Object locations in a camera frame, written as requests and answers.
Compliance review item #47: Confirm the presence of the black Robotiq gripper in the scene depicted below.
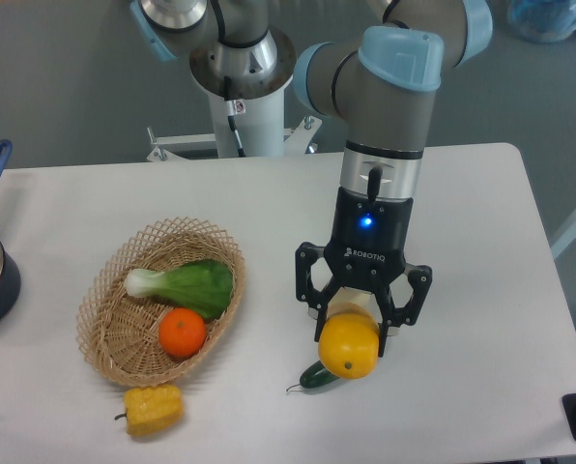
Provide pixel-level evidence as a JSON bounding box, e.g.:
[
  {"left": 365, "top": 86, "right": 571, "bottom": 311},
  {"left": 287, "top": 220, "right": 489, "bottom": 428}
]
[{"left": 295, "top": 188, "right": 433, "bottom": 358}]

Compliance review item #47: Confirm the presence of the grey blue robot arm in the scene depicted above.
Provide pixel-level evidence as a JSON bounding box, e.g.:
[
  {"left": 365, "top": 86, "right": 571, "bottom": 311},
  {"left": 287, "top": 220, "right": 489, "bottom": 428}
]
[{"left": 130, "top": 1, "right": 493, "bottom": 338}]

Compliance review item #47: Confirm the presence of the green cucumber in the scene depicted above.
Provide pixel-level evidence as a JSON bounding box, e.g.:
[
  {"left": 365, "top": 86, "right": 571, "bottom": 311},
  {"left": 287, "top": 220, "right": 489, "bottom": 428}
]
[{"left": 286, "top": 361, "right": 339, "bottom": 392}]

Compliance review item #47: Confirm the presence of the green bok choy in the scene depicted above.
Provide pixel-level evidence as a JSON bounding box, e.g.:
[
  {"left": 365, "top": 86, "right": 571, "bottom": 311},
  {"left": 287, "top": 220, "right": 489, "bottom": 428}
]
[{"left": 124, "top": 259, "right": 233, "bottom": 320}]

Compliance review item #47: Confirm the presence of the orange fruit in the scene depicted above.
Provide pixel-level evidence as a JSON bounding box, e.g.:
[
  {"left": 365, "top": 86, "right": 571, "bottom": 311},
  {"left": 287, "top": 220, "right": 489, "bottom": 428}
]
[{"left": 158, "top": 308, "right": 207, "bottom": 358}]

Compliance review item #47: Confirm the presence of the yellow corn piece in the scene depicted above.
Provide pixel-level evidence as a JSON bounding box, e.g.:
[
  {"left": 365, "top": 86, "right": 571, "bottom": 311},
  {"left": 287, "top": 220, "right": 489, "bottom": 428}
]
[{"left": 114, "top": 384, "right": 185, "bottom": 437}]

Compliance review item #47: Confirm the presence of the woven wicker basket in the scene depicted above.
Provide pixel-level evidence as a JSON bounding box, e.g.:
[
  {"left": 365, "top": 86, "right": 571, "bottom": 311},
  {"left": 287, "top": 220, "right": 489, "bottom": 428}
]
[{"left": 77, "top": 217, "right": 245, "bottom": 387}]

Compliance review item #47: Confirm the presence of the blue plastic bag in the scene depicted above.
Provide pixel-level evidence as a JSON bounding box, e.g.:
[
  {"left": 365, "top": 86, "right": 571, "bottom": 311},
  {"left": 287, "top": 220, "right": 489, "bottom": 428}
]
[{"left": 506, "top": 0, "right": 576, "bottom": 44}]

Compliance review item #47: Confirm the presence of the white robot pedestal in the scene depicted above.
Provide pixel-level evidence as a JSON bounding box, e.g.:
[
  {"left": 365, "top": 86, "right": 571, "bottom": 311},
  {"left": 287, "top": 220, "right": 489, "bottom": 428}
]
[{"left": 147, "top": 89, "right": 322, "bottom": 162}]

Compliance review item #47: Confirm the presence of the black cable on pedestal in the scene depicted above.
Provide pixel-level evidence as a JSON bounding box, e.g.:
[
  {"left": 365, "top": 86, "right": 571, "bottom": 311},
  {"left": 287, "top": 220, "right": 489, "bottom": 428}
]
[{"left": 221, "top": 75, "right": 247, "bottom": 159}]

